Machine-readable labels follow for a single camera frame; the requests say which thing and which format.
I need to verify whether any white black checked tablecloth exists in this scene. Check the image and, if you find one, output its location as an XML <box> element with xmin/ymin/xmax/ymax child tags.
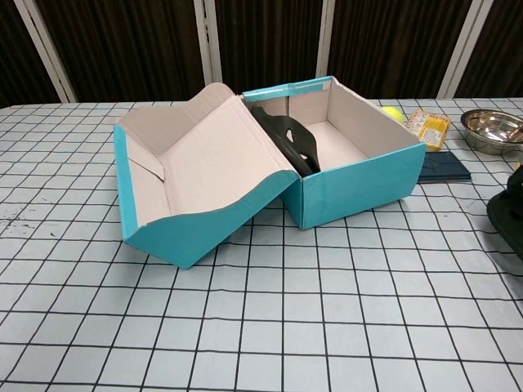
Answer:
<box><xmin>0</xmin><ymin>97</ymin><xmax>523</xmax><ymax>392</ymax></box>

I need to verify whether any black slipper with slotted strap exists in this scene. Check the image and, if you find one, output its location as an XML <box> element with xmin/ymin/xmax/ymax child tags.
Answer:
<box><xmin>249</xmin><ymin>105</ymin><xmax>322</xmax><ymax>177</ymax></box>

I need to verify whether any black slipper with plain strap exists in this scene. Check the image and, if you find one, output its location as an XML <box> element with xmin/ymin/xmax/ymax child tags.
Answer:
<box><xmin>485</xmin><ymin>166</ymin><xmax>523</xmax><ymax>274</ymax></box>

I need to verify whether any yellow snack packet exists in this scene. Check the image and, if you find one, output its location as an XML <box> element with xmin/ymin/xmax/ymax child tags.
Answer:
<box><xmin>406</xmin><ymin>108</ymin><xmax>451</xmax><ymax>153</ymax></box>

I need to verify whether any dark pleated backdrop curtain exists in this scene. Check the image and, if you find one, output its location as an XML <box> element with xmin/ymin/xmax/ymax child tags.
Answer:
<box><xmin>0</xmin><ymin>0</ymin><xmax>523</xmax><ymax>109</ymax></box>

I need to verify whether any white screen frame post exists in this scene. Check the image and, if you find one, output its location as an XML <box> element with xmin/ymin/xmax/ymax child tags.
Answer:
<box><xmin>313</xmin><ymin>0</ymin><xmax>349</xmax><ymax>81</ymax></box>
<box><xmin>436</xmin><ymin>0</ymin><xmax>496</xmax><ymax>100</ymax></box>
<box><xmin>194</xmin><ymin>0</ymin><xmax>225</xmax><ymax>89</ymax></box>
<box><xmin>11</xmin><ymin>0</ymin><xmax>78</xmax><ymax>103</ymax></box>

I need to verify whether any stainless steel bowl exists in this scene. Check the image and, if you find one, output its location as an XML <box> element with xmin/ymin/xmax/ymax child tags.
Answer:
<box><xmin>460</xmin><ymin>109</ymin><xmax>523</xmax><ymax>155</ymax></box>

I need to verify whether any light blue cardboard shoe box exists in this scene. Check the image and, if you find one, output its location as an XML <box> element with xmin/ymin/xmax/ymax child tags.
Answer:
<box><xmin>113</xmin><ymin>75</ymin><xmax>427</xmax><ymax>270</ymax></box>

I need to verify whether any yellow-green tennis ball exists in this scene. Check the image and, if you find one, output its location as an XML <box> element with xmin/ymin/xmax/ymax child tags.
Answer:
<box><xmin>380</xmin><ymin>105</ymin><xmax>405</xmax><ymax>124</ymax></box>

